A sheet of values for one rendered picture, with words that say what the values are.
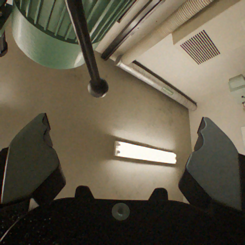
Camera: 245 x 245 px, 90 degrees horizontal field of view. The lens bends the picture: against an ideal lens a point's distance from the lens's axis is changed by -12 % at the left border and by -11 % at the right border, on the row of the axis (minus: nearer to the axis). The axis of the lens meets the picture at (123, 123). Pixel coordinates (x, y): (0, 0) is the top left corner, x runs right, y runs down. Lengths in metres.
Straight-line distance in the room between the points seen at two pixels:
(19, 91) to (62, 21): 1.40
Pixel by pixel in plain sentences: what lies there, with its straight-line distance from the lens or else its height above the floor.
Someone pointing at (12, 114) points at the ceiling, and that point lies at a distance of 1.53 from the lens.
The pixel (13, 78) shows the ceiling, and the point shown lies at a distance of 1.67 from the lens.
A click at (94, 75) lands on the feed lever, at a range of 0.20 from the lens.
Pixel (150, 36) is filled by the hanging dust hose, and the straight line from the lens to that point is 1.80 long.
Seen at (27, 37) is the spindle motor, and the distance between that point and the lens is 0.29.
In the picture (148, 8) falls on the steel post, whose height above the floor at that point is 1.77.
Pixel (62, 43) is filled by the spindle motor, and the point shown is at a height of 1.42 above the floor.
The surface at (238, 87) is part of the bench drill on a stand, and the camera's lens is 2.30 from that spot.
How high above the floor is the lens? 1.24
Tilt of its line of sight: 50 degrees up
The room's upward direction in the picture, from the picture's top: 111 degrees counter-clockwise
